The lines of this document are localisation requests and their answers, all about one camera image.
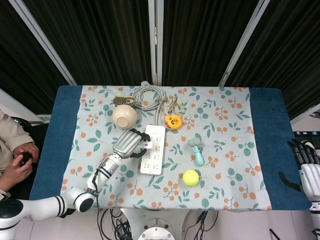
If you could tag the person's left hand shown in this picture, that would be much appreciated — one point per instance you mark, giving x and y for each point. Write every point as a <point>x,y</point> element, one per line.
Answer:
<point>32,151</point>

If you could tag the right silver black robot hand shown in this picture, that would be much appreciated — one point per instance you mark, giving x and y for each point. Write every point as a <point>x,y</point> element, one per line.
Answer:
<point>311,180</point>

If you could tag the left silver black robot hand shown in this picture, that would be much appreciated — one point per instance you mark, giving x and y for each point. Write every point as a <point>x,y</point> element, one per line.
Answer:
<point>126,143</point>

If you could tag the person's right hand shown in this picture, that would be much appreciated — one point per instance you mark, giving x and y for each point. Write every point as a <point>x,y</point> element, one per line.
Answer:
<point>16,175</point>

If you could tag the white charger adapter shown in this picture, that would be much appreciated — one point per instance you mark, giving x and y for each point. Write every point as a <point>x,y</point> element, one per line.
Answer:
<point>148,145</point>

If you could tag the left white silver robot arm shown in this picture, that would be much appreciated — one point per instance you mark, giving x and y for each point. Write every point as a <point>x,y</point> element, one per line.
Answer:
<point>107,170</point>

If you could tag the grey round robot base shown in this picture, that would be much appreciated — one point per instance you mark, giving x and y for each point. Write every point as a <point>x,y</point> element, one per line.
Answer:
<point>156,231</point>

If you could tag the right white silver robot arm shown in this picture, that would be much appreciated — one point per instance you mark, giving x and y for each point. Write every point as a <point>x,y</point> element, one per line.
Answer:
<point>315,220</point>

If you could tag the person's right forearm beige sleeve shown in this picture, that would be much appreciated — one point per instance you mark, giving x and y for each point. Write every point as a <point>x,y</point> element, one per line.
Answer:
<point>3,195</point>

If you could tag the person's left forearm beige sleeve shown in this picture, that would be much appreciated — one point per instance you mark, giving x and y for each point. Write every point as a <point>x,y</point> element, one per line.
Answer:
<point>12,132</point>

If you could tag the white power strip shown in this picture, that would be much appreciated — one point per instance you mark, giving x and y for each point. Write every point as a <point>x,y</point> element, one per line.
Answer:
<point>156,160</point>

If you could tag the beige bowl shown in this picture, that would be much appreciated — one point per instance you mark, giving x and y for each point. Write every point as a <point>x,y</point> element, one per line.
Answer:
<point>125,116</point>

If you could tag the white black sneaker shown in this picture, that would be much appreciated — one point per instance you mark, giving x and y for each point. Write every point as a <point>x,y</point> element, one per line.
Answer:
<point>310,144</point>

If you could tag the gold tin can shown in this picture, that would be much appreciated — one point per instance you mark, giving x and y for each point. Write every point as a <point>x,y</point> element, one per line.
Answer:
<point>121,100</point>

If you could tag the yellow orange tape measure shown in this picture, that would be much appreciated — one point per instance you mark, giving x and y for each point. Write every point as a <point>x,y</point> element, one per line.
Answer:
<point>172,122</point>

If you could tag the blue fabric table cover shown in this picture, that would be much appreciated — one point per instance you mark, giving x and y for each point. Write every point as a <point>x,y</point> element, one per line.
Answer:
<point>270,125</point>

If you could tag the yellow tennis ball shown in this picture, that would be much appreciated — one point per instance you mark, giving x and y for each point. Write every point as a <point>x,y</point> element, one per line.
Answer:
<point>191,178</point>

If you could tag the teal handheld fan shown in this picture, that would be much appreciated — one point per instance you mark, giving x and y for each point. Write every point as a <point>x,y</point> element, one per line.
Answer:
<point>198,156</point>

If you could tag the floral fruit print tablecloth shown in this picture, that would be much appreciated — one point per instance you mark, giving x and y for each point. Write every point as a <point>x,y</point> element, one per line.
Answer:
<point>225,162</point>

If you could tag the black pleated curtain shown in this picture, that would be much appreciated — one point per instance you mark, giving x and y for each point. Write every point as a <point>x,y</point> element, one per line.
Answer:
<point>287,62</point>
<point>100,42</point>
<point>200,42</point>
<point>20,62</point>

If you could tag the white metal frame post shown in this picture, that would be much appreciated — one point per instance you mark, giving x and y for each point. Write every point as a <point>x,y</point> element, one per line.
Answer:
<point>152,37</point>
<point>43,42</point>
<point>243,42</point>

